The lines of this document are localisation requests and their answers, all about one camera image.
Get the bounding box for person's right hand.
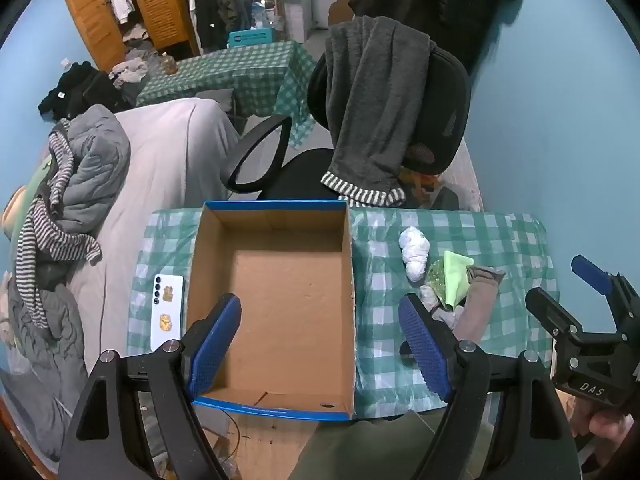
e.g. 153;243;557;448
571;400;633;463

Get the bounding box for black hanging jacket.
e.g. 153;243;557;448
348;0;521;76

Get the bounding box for grey clothes pile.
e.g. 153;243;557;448
110;50;151;86

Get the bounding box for blue-edged cardboard box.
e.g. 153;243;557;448
185;200;357;422

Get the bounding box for dark clothes on rack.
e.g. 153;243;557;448
192;0;253;51

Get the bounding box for black clothes pile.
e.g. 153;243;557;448
37;61;131;121

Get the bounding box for grey cushion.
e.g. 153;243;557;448
195;89;236;111

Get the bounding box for green glitter sponge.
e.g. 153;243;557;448
425;259;448;306

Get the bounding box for wooden louvred wardrobe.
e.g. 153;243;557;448
60;0;201;73

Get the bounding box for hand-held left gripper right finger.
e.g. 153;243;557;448
398;292;583;480

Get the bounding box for white bed sheet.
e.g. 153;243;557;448
67;97;241;376

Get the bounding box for grey white striped garment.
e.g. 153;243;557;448
15;132;103;328

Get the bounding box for brown cardboard piece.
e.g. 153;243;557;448
328;0;358;26

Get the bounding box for person's olive trouser leg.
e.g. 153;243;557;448
290;410;451;480

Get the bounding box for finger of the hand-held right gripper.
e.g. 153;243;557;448
525;287;583;343
571;255;640;331

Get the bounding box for orange toy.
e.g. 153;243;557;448
400;167;441;196

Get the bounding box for large green checked tablecloth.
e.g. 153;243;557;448
136;40;318;150

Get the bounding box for white smartphone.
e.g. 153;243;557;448
150;274;187;352

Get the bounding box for grey fuzzy sock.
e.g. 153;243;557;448
432;266;506;343

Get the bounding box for black office chair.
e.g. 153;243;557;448
227;42;473;208

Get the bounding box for white plastic bag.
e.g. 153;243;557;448
398;226;431;283

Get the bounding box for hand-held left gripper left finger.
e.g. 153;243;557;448
57;292;243;480

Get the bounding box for light green foam sheet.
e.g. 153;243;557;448
442;251;475;310

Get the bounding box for green peach plush pillow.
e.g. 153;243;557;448
0;155;51;241

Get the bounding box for grey fleece garment striped cuffs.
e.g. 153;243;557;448
320;16;436;207

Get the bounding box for teal storage box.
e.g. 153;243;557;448
228;29;277;48

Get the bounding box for grey padded jacket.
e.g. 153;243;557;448
47;105;132;236

